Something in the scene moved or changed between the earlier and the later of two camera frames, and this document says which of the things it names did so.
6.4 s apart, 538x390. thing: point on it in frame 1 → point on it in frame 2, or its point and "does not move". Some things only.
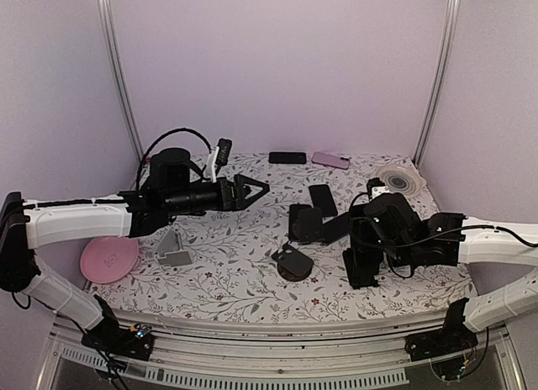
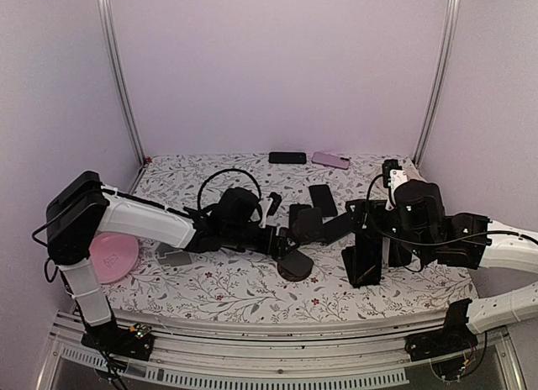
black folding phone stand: (362, 265) does not move
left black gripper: (239, 201) → (281, 242)
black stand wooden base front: (293, 264) does not move
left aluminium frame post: (116, 68) does not move
